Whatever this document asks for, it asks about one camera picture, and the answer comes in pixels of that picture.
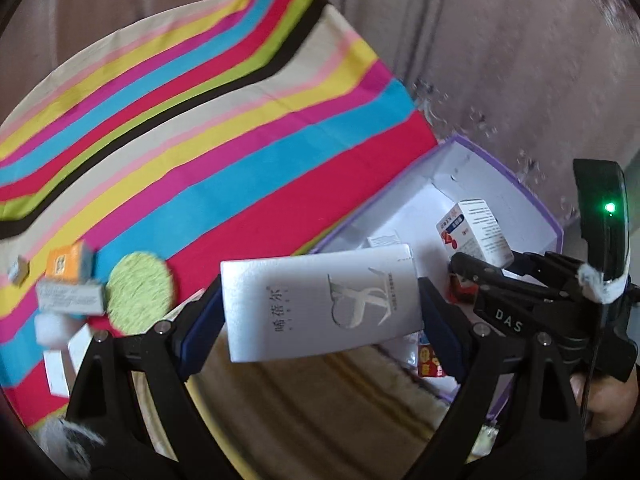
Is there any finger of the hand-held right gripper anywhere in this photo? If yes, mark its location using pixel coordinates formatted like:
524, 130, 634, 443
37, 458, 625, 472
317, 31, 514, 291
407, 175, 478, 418
449, 252, 551, 343
512, 251, 583, 287

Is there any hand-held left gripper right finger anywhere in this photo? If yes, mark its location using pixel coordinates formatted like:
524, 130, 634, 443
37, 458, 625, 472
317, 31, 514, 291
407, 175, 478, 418
405, 276, 586, 480

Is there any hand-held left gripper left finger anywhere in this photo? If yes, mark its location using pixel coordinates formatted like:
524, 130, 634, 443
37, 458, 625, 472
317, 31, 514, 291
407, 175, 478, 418
65, 274, 241, 480

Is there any white medicine box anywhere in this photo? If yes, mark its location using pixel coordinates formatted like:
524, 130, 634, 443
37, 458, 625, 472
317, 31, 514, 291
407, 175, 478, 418
435, 199, 516, 268

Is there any silver-white box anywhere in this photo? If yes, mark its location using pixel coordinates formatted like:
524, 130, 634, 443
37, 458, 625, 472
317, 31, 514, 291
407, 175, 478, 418
220, 242, 426, 363

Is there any purple cardboard box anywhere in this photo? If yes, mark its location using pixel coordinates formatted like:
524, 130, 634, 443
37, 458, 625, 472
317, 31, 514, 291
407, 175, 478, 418
307, 134, 566, 456

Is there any white foam block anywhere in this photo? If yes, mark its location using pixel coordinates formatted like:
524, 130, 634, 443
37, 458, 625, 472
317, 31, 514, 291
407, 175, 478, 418
34, 312, 83, 351

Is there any orange box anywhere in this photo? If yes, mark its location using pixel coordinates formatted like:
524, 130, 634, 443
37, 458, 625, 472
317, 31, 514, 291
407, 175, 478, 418
45, 241, 96, 281

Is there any person's right hand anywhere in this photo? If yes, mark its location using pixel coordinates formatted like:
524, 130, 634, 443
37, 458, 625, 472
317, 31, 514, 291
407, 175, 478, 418
570, 372, 632, 441

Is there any red printed box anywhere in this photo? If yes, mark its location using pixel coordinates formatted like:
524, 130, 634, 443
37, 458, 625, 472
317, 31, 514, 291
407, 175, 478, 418
416, 272, 476, 378

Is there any green round coaster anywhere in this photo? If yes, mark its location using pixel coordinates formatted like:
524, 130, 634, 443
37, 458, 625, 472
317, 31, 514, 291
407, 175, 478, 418
106, 251, 176, 336

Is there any grey-white printed box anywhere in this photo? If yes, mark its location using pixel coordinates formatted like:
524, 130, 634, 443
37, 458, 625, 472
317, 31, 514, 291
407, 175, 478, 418
35, 277, 108, 317

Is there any gold striped velvet cushion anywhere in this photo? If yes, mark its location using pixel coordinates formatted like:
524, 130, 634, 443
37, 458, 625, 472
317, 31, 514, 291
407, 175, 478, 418
187, 330, 501, 480

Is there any white open cardboard box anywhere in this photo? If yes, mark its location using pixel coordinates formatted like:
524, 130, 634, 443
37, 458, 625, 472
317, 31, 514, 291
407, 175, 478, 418
42, 322, 96, 398

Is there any colourful striped cloth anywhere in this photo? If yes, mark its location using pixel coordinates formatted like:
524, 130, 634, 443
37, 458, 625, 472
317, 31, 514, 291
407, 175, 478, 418
0, 0, 453, 431

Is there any thin black cable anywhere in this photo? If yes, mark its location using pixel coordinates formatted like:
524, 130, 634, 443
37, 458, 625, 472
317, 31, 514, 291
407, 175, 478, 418
580, 212, 613, 413

